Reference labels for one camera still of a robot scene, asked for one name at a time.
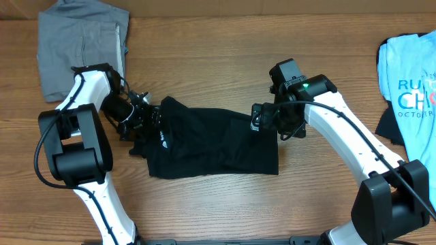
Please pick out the brown cardboard backboard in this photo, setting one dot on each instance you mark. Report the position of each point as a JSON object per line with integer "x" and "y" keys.
{"x": 181, "y": 8}

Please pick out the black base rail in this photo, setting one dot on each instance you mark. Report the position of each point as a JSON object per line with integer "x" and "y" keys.
{"x": 238, "y": 241}

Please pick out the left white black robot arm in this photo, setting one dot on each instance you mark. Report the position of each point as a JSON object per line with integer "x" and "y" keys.
{"x": 74, "y": 152}

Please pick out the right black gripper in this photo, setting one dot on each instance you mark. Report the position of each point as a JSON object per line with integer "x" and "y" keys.
{"x": 298, "y": 129}

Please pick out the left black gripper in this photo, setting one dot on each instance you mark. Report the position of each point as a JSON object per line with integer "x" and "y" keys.
{"x": 142, "y": 120}

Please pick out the folded grey trousers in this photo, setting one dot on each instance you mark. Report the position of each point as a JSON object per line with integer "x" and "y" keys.
{"x": 77, "y": 33}

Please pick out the light blue printed t-shirt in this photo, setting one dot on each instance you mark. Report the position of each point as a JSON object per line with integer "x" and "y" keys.
{"x": 406, "y": 74}

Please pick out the black polo shirt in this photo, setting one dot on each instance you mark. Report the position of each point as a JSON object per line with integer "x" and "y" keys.
{"x": 191, "y": 142}

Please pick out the black garment under t-shirt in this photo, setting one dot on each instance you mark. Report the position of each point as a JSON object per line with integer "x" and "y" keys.
{"x": 387, "y": 126}

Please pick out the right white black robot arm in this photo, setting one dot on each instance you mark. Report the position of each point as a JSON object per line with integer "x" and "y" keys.
{"x": 393, "y": 195}

